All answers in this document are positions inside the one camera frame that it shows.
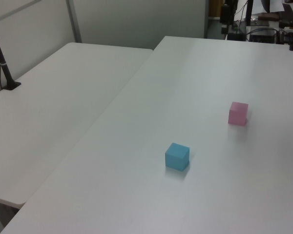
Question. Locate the black electronics box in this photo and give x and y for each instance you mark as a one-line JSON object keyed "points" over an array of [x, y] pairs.
{"points": [[262, 36]]}

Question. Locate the blue cube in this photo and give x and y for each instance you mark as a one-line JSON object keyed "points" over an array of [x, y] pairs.
{"points": [[177, 157]]}

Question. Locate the black camera pole with clamp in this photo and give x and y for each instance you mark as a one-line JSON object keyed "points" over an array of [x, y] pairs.
{"points": [[3, 65]]}

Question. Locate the black vertical stand pole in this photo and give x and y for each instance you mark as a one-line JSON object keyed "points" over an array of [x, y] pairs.
{"points": [[249, 12]]}

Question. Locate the brown flat box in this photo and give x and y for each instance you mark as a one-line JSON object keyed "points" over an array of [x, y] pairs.
{"points": [[268, 17]]}

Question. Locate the black camera on stand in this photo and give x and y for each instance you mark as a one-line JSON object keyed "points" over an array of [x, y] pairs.
{"points": [[226, 17]]}

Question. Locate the pink cube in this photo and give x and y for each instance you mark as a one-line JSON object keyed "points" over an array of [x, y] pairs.
{"points": [[237, 114]]}

